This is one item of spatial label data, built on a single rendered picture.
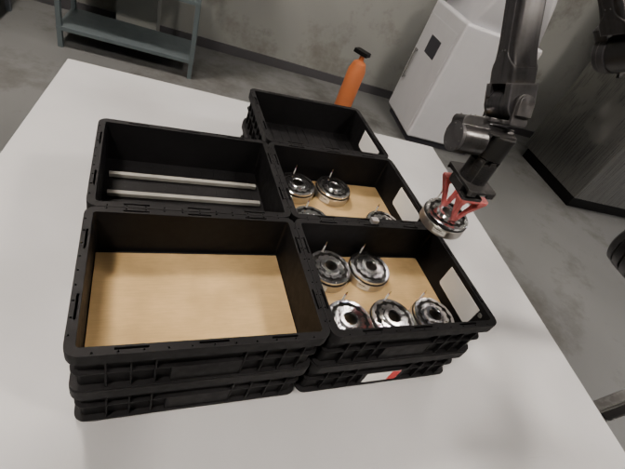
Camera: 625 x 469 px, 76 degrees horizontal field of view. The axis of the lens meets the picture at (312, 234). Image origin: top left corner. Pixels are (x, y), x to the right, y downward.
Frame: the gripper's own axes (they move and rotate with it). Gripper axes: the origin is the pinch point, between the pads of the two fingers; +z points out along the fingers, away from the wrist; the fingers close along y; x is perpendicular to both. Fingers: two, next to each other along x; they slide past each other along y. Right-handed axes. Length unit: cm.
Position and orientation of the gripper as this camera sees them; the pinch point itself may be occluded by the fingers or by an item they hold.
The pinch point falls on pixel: (449, 209)
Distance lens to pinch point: 93.1
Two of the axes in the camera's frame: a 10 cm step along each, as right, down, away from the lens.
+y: 1.7, 7.2, -6.8
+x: 9.4, 0.8, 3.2
